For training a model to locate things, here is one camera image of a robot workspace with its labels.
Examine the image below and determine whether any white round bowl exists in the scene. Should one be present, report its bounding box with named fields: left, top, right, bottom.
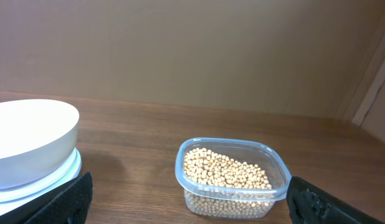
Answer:
left=0, top=99, right=80, bottom=190

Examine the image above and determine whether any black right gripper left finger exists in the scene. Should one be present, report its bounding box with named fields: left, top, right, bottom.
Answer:
left=0, top=172, right=93, bottom=224

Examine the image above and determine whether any clear plastic container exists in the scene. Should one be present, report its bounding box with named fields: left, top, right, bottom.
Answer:
left=175, top=138, right=292, bottom=219

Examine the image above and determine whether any pile of yellow soybeans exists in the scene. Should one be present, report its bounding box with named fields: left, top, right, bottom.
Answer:
left=184, top=147, right=274, bottom=219

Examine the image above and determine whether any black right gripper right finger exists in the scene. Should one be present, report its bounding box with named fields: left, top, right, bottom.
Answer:
left=286, top=176, right=383, bottom=224

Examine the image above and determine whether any white digital kitchen scale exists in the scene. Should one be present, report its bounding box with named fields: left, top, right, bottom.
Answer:
left=0, top=147, right=82, bottom=216

